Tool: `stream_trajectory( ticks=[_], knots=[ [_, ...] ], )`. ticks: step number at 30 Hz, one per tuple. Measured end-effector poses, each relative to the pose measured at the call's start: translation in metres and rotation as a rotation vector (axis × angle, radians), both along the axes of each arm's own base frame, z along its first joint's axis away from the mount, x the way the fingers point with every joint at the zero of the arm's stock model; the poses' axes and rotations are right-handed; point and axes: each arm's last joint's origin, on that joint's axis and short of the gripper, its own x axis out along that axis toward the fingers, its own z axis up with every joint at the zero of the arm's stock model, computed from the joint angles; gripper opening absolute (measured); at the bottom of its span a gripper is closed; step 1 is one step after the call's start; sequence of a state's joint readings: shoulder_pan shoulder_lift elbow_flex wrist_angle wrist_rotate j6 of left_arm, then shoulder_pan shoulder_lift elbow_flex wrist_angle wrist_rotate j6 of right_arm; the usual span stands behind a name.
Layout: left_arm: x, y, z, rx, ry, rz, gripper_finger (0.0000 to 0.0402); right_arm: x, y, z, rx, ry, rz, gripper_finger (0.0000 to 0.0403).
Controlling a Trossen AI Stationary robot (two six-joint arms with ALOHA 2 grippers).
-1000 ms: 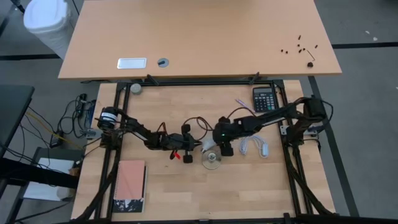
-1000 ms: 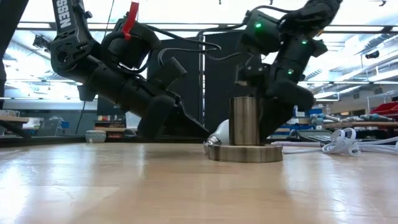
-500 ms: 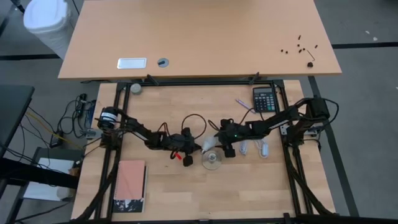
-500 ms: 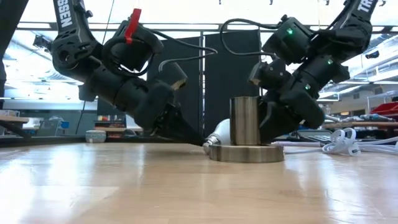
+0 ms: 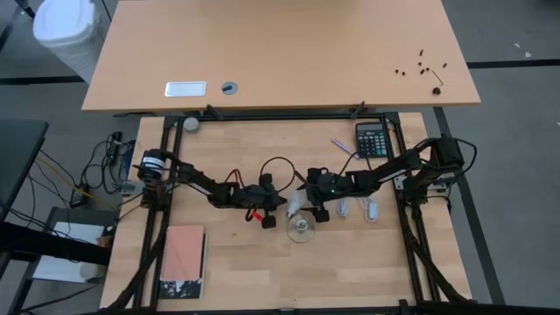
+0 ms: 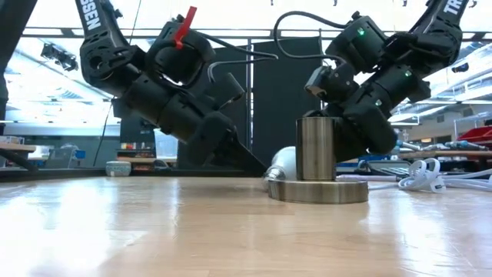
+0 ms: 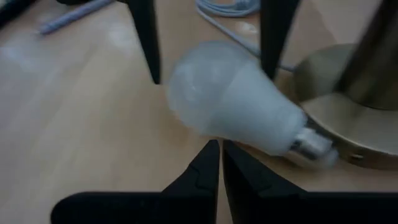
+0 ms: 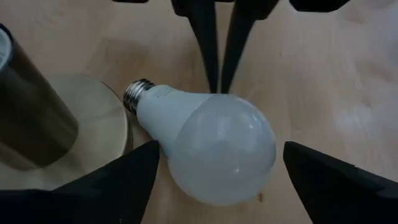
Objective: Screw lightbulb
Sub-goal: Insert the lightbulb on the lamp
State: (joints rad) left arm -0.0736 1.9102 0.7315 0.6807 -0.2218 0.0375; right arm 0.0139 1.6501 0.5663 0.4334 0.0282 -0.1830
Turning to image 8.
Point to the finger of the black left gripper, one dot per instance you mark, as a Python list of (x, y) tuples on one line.
[(237, 37), (203, 37)]

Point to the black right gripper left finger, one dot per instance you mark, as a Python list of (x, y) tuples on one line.
[(109, 199)]

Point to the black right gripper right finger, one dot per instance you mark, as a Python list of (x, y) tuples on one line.
[(342, 193)]

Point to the brass lamp base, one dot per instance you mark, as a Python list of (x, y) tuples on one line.
[(37, 124)]

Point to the white light bulb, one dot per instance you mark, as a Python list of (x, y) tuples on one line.
[(217, 149)]

